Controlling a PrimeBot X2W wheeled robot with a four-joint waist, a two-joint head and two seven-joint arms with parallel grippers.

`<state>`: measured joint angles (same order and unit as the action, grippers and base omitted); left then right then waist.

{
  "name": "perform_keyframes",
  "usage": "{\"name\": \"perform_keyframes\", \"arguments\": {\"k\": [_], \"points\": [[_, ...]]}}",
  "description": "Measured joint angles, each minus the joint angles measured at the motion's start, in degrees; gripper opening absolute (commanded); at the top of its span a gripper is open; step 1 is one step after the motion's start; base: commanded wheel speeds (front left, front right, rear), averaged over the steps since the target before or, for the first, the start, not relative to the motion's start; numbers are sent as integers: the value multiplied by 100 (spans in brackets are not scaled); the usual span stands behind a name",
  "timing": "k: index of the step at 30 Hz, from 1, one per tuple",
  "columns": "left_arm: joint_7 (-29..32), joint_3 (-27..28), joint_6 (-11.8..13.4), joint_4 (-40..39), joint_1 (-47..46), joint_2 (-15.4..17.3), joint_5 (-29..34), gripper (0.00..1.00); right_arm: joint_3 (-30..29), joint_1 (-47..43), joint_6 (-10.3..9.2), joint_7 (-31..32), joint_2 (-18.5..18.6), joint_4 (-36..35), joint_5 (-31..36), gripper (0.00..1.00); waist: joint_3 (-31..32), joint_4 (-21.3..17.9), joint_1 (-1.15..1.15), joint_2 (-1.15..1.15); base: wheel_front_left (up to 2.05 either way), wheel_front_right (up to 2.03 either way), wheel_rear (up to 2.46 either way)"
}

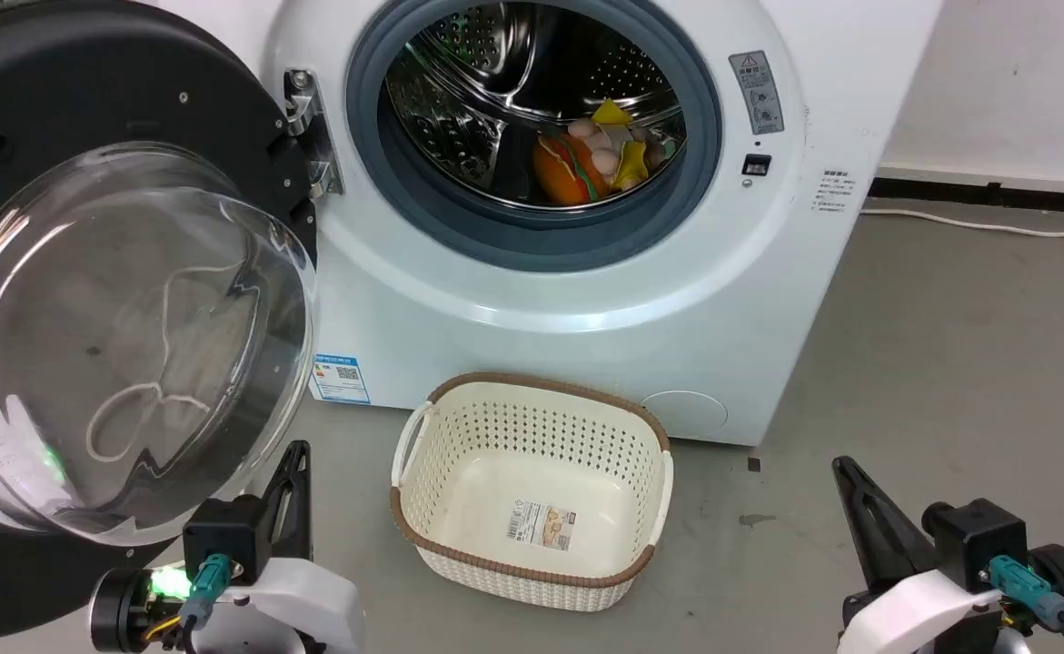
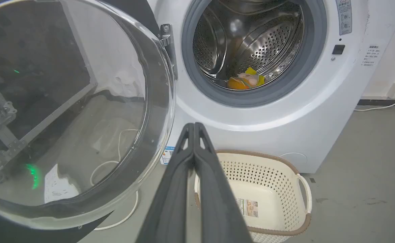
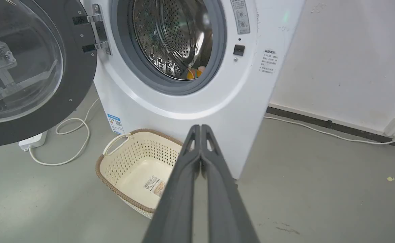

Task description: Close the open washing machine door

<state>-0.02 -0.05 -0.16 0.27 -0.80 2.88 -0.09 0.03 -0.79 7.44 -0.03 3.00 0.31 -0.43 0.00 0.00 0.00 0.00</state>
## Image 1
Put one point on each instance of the stainless steel washer drum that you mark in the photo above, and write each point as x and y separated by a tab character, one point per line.
459	91

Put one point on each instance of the grey warning sticker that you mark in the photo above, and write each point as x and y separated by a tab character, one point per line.
757	91

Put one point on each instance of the round filter cover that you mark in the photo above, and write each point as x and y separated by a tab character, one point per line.
682	415

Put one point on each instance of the black round glass washer door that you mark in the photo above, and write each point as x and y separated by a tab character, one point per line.
86	91

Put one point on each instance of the orange hamburger plush toy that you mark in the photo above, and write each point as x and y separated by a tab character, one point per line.
563	173

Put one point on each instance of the chrome door hinge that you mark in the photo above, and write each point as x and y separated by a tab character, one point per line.
303	109

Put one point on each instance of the small printed text label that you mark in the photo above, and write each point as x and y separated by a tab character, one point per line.
830	191

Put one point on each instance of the doll with yellow clothes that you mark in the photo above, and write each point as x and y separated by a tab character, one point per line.
613	145

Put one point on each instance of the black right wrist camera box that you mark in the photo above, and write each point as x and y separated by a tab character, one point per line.
977	540

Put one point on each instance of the white front-load washing machine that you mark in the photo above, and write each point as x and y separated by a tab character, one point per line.
513	336

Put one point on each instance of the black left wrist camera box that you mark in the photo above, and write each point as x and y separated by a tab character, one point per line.
223	536

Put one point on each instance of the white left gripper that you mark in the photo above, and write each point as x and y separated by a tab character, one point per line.
295	604

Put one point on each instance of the cream plastic laundry basket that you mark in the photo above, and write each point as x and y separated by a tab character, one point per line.
532	490

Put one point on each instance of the basket product sticker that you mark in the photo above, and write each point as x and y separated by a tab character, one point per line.
542	525

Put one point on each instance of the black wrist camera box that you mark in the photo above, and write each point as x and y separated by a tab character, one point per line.
977	540
223	536

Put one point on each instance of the black wall baseboard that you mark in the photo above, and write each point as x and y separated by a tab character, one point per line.
995	195

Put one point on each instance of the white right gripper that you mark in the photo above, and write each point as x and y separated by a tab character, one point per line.
927	613

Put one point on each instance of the blue white energy label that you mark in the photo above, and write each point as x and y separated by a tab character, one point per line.
341	379

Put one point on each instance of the black door latch socket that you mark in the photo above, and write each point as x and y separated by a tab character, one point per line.
757	165

